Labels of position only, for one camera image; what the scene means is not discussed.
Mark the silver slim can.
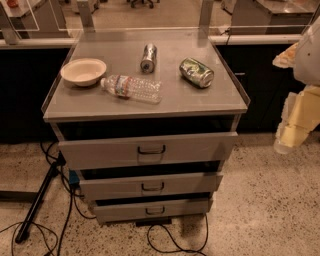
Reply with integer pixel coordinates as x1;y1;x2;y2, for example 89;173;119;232
140;43;157;73

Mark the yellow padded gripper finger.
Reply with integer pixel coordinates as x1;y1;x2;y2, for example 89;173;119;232
274;85;320;154

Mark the blue box behind cabinet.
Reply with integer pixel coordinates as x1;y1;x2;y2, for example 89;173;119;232
69;170;80;187

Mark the grey top drawer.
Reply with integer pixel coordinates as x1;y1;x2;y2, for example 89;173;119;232
59;132;238;170

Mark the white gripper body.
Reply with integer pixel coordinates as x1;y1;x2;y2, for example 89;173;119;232
276;92;300;138

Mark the white bowl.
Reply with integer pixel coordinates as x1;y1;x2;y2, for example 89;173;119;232
60;58;107;87

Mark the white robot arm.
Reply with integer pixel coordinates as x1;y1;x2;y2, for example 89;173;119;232
272;17;320;154

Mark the grey middle drawer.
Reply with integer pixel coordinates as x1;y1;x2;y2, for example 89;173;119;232
80;172;222;200

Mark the green soda can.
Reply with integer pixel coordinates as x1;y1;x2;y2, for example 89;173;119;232
179;58;214;88

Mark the white counter ledge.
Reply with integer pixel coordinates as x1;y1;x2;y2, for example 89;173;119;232
0;34;302;49

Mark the grey bottom drawer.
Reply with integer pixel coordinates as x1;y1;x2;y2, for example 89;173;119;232
93;198;213;224

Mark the grey drawer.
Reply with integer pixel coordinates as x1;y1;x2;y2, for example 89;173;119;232
80;172;222;200
93;198;213;224
59;132;238;170

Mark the clear plastic water bottle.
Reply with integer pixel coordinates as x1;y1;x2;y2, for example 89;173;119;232
100;75;162;104

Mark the black floor cable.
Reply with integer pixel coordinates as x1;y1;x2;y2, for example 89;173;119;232
146;213;210;256
0;141;98;256

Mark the black floor cable front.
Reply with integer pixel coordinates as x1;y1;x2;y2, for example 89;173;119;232
146;213;210;256

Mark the black floor cable left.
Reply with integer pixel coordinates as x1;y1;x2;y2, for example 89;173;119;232
0;141;98;256

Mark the grey drawer cabinet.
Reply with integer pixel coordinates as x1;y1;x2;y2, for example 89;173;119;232
42;29;249;224

